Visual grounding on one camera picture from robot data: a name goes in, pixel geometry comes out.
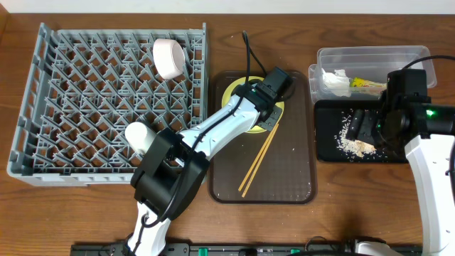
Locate clear plastic waste bin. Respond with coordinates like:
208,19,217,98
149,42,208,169
309,46,430,103

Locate grey dishwasher rack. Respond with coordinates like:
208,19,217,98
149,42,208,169
6,24,208,186

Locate pink round bowl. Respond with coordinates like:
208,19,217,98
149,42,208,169
152,38,185,80

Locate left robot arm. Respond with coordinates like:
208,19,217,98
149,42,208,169
124,68,293,255

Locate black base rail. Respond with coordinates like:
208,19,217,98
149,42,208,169
70,242,424,256

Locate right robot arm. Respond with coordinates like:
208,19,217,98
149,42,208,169
346,68,454,255

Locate white paper cup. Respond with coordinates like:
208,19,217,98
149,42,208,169
125,122,156,155

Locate black waste tray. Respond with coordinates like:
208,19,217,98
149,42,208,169
314,100,407,164

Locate white tissue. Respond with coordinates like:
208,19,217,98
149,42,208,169
321,69,351,97

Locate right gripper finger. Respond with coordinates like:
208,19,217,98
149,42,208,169
358,110,379,145
346,110,365,141

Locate yellow round plate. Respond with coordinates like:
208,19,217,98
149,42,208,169
221,77,284,134

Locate brown plastic serving tray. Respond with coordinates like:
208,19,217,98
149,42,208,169
208,70,317,204

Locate rice food scraps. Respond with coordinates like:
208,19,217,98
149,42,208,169
334,112,377,160

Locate green orange snack wrapper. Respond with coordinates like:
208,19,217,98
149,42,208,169
350,78,387,95

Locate wooden chopstick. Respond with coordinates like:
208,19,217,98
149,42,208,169
238,124,279,198
241,124,280,198

